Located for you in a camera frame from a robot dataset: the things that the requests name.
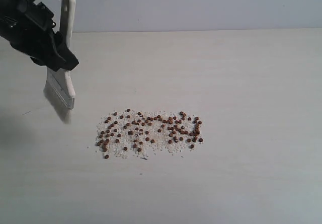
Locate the rice and red beans pile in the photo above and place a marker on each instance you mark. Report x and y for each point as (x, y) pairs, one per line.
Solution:
(138, 133)

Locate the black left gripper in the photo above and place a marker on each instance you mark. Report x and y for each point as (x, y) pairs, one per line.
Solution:
(29, 29)

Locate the white wooden paint brush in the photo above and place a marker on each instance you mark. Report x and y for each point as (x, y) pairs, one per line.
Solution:
(59, 90)

